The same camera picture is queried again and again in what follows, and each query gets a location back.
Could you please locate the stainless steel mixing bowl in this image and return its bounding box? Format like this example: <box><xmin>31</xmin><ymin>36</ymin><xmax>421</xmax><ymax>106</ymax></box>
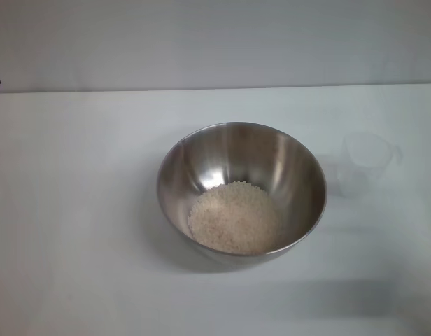
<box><xmin>155</xmin><ymin>121</ymin><xmax>328</xmax><ymax>270</ymax></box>

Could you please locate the white uncooked rice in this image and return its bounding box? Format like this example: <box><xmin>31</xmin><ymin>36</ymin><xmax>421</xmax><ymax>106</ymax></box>
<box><xmin>187</xmin><ymin>181</ymin><xmax>281</xmax><ymax>256</ymax></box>

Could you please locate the clear plastic measuring cup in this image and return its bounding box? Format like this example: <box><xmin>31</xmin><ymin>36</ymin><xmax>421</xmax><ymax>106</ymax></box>
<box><xmin>336</xmin><ymin>132</ymin><xmax>404</xmax><ymax>199</ymax></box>

